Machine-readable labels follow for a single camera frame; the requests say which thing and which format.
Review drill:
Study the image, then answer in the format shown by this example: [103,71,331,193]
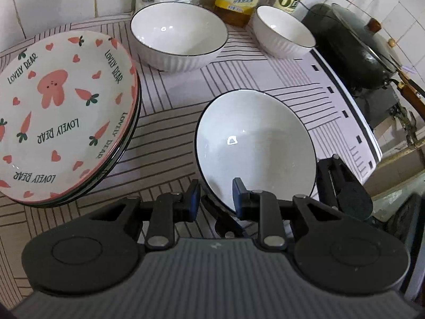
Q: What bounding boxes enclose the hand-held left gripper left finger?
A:
[88,179,202,252]

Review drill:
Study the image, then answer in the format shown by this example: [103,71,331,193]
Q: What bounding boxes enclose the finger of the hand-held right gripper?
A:
[316,154,346,207]
[201,195,245,237]

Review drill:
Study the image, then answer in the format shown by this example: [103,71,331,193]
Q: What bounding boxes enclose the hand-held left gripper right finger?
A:
[232,177,337,252]

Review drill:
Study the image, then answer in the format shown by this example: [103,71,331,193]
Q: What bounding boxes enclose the white ribbed bowl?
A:
[252,5,317,59]
[130,2,229,72]
[194,89,318,219]

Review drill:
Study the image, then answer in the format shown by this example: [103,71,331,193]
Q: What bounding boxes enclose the white sun print plate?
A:
[13,83,143,211]

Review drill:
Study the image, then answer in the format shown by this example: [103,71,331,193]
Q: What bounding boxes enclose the pink rabbit print plate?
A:
[0,31,139,204]

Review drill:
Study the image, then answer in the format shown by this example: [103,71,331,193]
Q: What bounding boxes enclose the black gas stove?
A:
[354,85,404,131]

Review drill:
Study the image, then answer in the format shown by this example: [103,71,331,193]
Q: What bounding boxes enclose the striped tablecloth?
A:
[0,13,381,275]

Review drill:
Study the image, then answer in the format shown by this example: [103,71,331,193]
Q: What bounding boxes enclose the black wok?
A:
[301,3,425,107]

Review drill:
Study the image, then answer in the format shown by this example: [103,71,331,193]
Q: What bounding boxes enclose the glass wok lid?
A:
[331,3,404,74]

